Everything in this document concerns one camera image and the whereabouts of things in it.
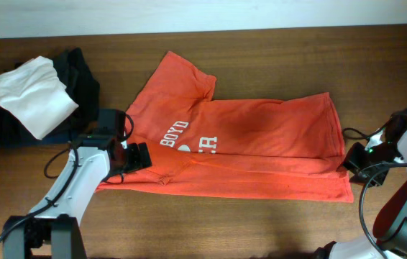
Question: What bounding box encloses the orange printed t-shirt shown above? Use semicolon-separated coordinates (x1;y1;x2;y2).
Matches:
99;52;354;203

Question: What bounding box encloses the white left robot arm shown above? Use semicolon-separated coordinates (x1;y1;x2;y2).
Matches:
0;135;152;258

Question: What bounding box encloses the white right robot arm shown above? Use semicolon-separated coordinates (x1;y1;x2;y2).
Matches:
312;119;407;258

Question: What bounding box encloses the white folded cloth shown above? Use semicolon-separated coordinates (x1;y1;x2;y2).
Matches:
0;56;78;140

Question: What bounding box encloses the black folded garment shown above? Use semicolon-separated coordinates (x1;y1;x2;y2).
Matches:
0;48;100;147

